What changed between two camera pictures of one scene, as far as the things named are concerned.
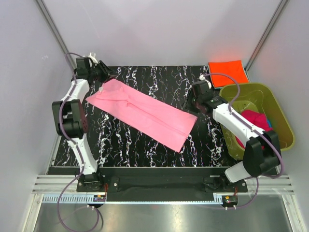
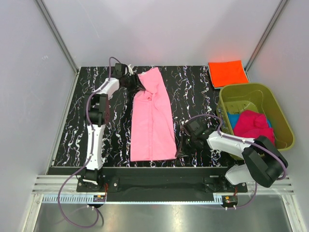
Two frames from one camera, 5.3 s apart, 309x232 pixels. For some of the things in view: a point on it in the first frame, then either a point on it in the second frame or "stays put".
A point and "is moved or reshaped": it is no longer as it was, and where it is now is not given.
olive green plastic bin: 259,97 stays put
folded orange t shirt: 235,69 stays put
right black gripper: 187,103 -> 182,151
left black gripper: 106,71 -> 136,86
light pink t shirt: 165,123 is moved or reshaped
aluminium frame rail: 59,184 stays put
